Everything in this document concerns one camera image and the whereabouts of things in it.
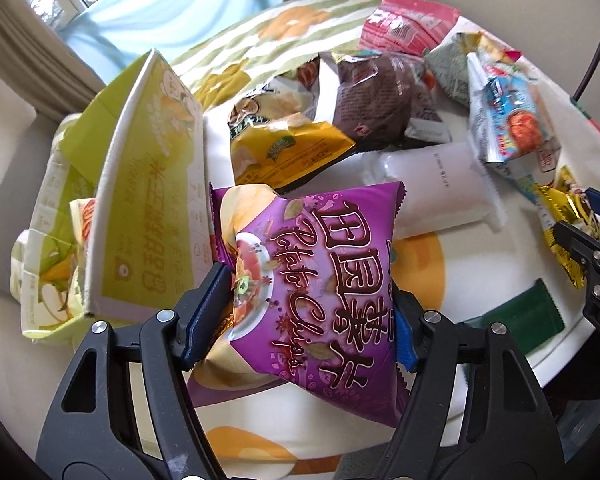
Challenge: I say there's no brown snack bag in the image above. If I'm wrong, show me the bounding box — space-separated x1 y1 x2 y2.
320 52 453 151

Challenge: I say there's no yellow chip bag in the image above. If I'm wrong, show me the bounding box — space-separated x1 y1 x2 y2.
227 60 357 191

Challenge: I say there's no pink snack bag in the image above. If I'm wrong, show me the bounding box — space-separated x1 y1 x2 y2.
357 0 461 56

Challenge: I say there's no gold foil snack packet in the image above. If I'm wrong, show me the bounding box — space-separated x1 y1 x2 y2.
532 165 600 290

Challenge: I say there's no blue and white snack bag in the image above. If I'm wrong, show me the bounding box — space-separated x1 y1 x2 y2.
466 52 563 181

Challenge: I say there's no black curved rod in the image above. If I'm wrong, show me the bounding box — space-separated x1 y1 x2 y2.
572 0 600 102

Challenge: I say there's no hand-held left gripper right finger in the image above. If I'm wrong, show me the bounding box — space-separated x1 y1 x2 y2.
375 290 566 480

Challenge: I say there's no green cardboard box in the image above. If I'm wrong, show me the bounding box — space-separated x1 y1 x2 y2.
10 49 216 346

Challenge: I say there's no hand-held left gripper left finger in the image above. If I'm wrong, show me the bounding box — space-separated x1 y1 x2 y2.
35 262 231 480

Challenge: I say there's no grey-green snack bag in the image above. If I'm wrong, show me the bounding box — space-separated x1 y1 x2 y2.
422 32 523 108

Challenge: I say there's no purple potato chip bag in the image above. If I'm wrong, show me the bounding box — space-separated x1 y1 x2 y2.
187 180 411 428

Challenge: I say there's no white plain packet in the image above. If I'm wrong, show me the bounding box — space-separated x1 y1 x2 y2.
365 141 508 240

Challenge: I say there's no white and orange snack packet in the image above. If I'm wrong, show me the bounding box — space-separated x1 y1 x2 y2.
69 197 101 286

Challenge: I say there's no floral striped blanket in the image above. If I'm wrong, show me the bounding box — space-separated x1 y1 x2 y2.
172 0 386 111

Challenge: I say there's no dark green snack packet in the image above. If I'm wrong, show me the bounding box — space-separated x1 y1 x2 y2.
462 278 566 356

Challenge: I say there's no light blue sheer curtain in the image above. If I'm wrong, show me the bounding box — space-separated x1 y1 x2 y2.
57 0 301 91

